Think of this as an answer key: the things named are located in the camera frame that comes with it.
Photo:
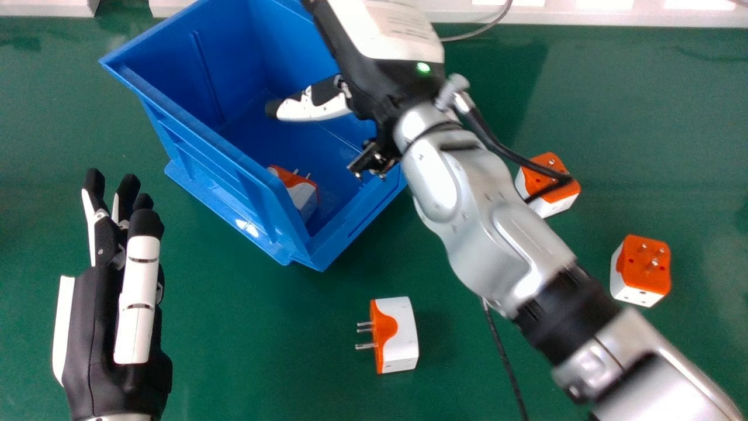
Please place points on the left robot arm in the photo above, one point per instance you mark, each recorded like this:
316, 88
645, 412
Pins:
114, 417

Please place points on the white-and-orange plug adapter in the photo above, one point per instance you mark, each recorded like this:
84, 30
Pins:
641, 270
298, 190
391, 334
552, 187

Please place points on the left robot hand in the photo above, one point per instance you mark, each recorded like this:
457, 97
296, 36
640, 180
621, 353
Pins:
99, 351

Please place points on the blue plastic bin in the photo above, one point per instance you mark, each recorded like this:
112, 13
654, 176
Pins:
234, 134

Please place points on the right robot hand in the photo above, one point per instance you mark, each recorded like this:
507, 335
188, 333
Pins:
374, 52

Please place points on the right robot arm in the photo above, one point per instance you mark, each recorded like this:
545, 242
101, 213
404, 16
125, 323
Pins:
526, 257

